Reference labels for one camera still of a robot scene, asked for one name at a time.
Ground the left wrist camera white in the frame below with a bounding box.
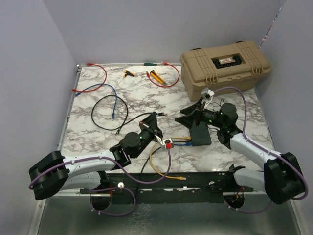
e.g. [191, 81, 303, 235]
[156, 136, 174, 150]

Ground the blue ethernet cable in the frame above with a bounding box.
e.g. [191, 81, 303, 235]
[74, 83, 118, 121]

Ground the tan plastic toolbox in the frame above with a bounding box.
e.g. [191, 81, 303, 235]
[180, 41, 271, 101]

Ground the thin black cable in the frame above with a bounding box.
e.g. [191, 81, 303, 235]
[136, 140, 193, 194]

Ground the black power adapter with cable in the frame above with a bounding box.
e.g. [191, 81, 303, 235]
[210, 99, 225, 112]

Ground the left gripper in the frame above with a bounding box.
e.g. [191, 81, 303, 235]
[133, 112, 163, 159]

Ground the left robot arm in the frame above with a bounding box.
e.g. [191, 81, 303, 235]
[28, 112, 163, 200]

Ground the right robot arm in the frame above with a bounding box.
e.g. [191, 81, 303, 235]
[175, 99, 308, 205]

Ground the black braided ethernet cable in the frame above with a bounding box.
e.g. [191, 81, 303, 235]
[91, 94, 169, 135]

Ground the green handled screwdriver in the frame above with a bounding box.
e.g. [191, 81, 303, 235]
[128, 62, 163, 66]

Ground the yellow black utility knife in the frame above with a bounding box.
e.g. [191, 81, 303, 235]
[149, 70, 167, 86]

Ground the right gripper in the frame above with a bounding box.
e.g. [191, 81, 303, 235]
[175, 97, 224, 129]

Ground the red ethernet cable right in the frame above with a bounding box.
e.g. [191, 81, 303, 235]
[145, 61, 181, 87]

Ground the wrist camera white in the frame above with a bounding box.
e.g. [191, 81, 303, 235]
[156, 136, 174, 150]
[201, 87, 215, 109]

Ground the yellow black T-handle wrench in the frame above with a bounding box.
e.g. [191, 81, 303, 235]
[108, 70, 136, 95]

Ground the black network switch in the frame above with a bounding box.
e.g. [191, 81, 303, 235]
[189, 122, 212, 147]

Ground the yellow ethernet cable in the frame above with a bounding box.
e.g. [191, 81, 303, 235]
[149, 136, 192, 181]

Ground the red ethernet cable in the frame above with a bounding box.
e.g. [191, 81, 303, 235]
[71, 62, 108, 93]
[145, 61, 181, 87]

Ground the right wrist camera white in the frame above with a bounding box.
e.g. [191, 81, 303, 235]
[201, 87, 215, 109]

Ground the red ethernet cable left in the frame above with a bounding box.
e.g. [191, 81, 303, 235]
[71, 62, 108, 93]

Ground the black mounting rail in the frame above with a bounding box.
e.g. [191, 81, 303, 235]
[48, 171, 284, 204]

